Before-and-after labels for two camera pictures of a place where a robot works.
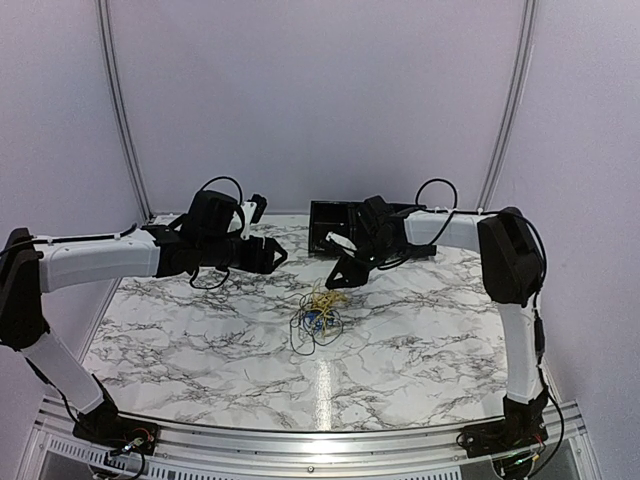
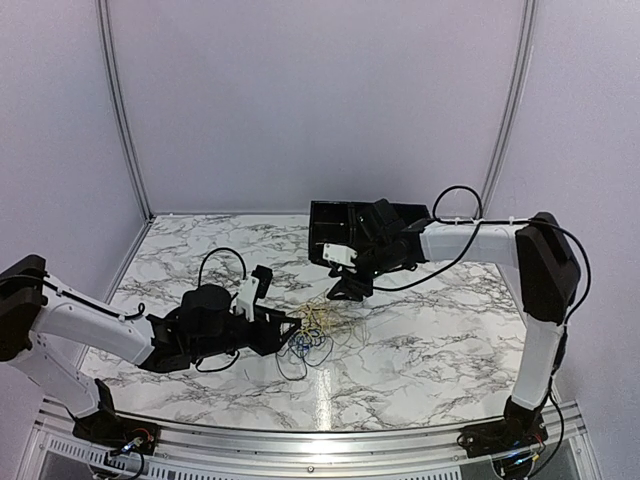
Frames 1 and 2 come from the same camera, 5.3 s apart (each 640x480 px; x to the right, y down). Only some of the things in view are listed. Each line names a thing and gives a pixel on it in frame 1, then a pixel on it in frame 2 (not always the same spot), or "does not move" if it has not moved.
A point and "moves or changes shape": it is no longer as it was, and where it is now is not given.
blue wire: x=314 y=315 to x=300 y=343
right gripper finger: x=353 y=274 to x=355 y=293
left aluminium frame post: x=108 y=56 does not move
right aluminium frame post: x=523 y=67 does not move
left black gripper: x=265 y=265 to x=268 y=340
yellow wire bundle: x=324 y=303 moves or changes shape
